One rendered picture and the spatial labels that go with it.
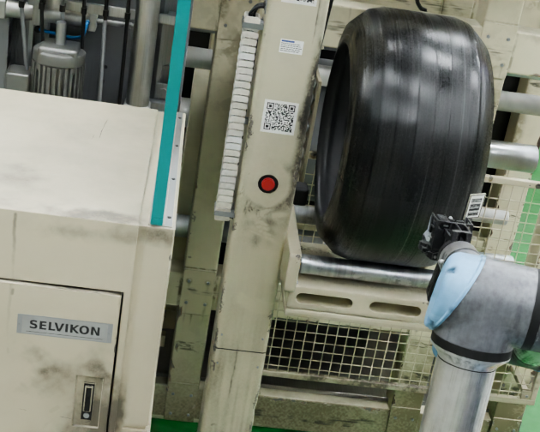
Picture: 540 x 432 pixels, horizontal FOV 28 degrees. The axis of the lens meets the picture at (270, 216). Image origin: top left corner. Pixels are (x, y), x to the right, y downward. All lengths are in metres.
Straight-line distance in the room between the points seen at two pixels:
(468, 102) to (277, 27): 0.43
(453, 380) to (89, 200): 0.62
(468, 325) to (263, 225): 1.03
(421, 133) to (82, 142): 0.70
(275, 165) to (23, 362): 0.87
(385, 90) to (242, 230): 0.50
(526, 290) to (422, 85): 0.82
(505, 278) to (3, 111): 1.01
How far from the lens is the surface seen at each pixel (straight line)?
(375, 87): 2.23
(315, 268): 2.43
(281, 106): 2.36
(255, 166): 2.40
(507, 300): 1.50
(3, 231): 1.68
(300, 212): 2.68
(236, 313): 2.56
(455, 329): 1.52
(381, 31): 2.31
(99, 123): 2.04
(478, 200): 2.29
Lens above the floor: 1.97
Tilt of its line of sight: 24 degrees down
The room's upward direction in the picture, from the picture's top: 10 degrees clockwise
